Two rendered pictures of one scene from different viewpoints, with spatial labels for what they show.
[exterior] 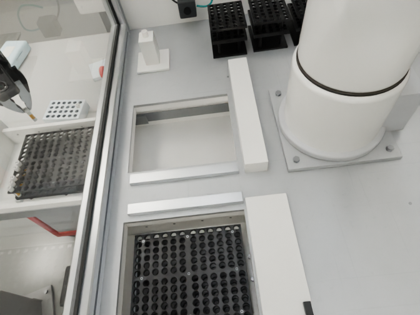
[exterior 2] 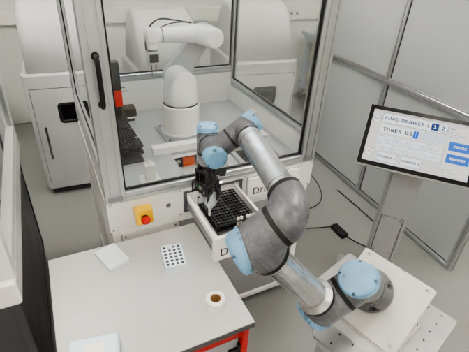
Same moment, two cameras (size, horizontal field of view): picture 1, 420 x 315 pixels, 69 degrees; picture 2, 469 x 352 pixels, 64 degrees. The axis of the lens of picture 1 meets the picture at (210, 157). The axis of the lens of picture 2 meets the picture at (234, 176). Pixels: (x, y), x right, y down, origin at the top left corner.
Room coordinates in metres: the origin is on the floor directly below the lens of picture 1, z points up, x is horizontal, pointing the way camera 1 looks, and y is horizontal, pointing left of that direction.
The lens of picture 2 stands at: (1.16, 1.48, 1.87)
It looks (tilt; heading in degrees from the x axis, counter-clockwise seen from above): 32 degrees down; 237
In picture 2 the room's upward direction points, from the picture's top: 3 degrees clockwise
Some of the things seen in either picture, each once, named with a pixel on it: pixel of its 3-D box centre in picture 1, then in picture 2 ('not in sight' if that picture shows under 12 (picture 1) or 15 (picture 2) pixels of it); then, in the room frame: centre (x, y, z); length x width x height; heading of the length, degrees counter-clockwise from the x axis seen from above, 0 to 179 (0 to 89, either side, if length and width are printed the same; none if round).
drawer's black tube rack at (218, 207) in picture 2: not in sight; (225, 211); (0.49, 0.37, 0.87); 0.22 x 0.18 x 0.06; 85
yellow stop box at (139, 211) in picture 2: not in sight; (144, 214); (0.81, 0.24, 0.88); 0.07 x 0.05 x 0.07; 175
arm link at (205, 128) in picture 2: not in sight; (207, 138); (0.62, 0.44, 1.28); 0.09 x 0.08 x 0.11; 73
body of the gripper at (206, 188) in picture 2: not in sight; (206, 177); (0.62, 0.44, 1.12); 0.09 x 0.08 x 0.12; 29
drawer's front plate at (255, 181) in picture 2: not in sight; (273, 182); (0.16, 0.28, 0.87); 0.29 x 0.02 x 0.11; 175
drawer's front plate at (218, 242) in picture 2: not in sight; (246, 239); (0.50, 0.57, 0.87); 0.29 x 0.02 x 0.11; 175
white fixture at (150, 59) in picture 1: (149, 47); not in sight; (0.72, 0.11, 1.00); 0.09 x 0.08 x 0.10; 85
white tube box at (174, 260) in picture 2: not in sight; (173, 258); (0.76, 0.44, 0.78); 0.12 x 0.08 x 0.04; 78
